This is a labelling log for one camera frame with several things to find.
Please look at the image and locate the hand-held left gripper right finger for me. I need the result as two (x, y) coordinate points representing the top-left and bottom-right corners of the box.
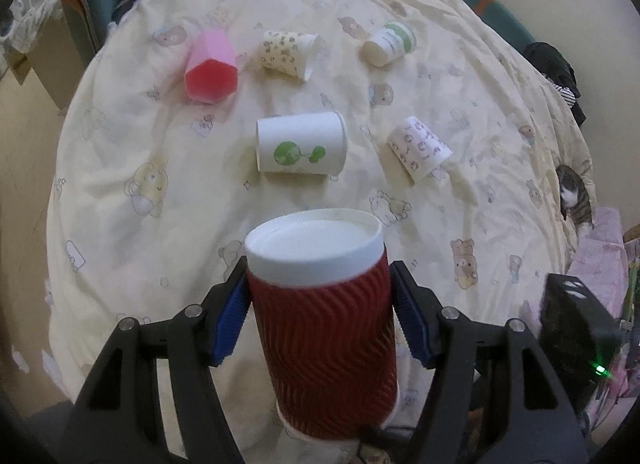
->
(389, 260), (589, 464)

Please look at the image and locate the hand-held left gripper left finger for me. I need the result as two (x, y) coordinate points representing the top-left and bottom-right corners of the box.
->
(71, 255), (252, 464)

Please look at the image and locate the red ribbed paper cup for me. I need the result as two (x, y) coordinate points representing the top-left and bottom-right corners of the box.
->
(244, 208), (400, 443)

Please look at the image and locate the white cup with pink pattern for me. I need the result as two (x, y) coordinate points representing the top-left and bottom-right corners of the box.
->
(386, 115), (454, 183)

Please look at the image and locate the white cup with green print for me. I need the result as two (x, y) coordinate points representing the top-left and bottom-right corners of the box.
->
(256, 111), (349, 179)

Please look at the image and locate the pink hexagonal cup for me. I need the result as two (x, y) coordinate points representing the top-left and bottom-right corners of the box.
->
(184, 29), (238, 104)

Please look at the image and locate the leopard print paper cup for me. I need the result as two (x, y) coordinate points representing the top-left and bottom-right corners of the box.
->
(257, 29), (319, 82)

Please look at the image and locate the white cup with green band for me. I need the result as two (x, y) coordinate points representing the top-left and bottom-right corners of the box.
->
(362, 21), (417, 68)

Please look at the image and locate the pink storage box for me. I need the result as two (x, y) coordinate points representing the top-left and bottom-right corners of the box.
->
(570, 207), (632, 325)

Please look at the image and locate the tabby cat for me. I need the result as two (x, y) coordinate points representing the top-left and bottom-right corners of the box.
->
(555, 164), (595, 230)

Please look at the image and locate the yellow bear print blanket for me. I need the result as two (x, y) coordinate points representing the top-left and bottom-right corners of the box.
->
(46, 0), (598, 464)

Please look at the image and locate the black clothing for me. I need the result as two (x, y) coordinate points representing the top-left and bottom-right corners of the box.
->
(523, 42), (587, 126)

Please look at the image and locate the cardboard box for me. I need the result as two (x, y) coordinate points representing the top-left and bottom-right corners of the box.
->
(4, 0), (96, 110)

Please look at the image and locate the green blanket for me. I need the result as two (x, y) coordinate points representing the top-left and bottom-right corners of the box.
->
(440, 0), (538, 52)

